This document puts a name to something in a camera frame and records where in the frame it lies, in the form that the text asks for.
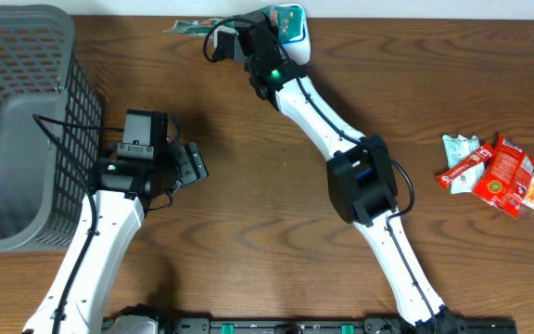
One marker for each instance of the slim red stick packet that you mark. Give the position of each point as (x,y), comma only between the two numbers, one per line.
(480,155)

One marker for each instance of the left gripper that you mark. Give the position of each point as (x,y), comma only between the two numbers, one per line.
(191,164)

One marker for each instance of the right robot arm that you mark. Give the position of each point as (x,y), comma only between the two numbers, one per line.
(360,173)

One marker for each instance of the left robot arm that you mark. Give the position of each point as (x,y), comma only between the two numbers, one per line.
(120,191)

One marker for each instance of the large red snack bag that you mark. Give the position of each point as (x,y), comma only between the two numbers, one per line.
(507,177)

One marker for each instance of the grey plastic mesh basket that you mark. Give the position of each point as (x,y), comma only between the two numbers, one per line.
(49,129)

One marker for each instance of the teal wet wipes packet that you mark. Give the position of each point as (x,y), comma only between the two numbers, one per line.
(456,149)

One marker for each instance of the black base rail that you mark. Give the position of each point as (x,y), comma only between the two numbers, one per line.
(372,325)

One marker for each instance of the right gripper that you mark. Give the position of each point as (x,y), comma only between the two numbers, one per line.
(273,28)

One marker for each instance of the green white packet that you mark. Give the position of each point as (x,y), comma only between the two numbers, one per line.
(287,21)

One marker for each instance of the white barcode scanner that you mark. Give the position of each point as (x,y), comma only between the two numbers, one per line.
(299,48)

